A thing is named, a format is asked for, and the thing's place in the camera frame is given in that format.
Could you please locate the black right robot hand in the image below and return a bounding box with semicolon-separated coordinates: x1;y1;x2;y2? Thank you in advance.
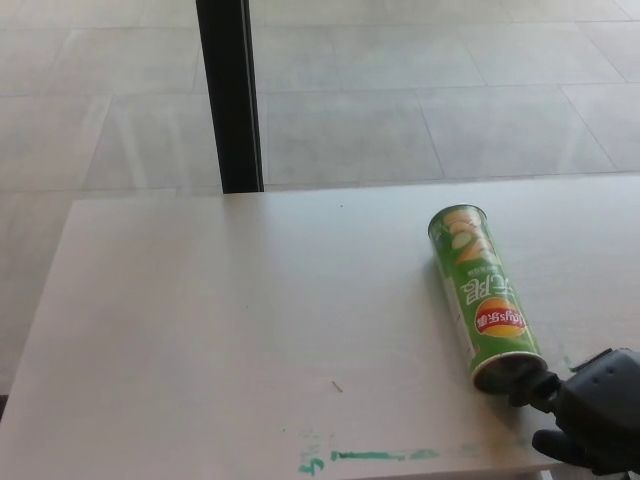
507;347;640;477

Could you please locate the green Lay's chips can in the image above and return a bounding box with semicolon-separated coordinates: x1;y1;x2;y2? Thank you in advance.
427;203;545;395

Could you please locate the black vertical frame post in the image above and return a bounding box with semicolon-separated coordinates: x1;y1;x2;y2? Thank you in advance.
195;0;266;194

